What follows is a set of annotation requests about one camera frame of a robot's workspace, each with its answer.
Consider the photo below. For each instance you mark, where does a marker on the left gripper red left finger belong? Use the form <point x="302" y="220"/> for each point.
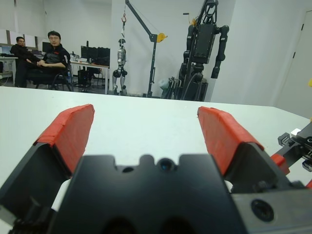
<point x="70" y="131"/>

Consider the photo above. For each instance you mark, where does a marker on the black office chair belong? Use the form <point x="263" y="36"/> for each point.
<point x="58" y="81"/>

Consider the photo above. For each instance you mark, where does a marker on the white office desk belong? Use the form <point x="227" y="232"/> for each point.
<point x="97" y="67"/>
<point x="9" y="58"/>

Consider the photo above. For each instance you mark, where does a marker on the pale bulky bag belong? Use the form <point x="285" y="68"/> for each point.
<point x="164" y="86"/>

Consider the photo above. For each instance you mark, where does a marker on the large black humanoid robot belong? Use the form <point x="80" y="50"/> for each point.
<point x="204" y="41"/>

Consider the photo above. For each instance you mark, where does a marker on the black hoist crane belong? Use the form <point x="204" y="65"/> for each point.
<point x="153" y="61"/>

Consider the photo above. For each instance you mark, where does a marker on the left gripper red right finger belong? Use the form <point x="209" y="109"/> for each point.
<point x="219" y="131"/>

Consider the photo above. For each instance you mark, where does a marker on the black computer monitor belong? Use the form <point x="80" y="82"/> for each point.
<point x="89" y="53"/>
<point x="45" y="46"/>
<point x="104" y="57"/>

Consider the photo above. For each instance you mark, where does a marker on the man with red chest logo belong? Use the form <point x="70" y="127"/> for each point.
<point x="54" y="57"/>

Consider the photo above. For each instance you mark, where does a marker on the silver humanoid robot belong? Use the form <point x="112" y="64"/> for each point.
<point x="121" y="54"/>

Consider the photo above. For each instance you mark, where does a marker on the man in black jacket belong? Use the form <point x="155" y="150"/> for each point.
<point x="19" y="52"/>

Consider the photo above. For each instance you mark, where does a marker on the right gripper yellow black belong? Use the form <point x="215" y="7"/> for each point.
<point x="304" y="143"/>

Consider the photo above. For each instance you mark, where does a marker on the white wall boards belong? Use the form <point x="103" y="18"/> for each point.
<point x="29" y="40"/>

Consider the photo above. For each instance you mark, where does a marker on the black folded frame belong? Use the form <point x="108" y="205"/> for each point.
<point x="175" y="87"/>

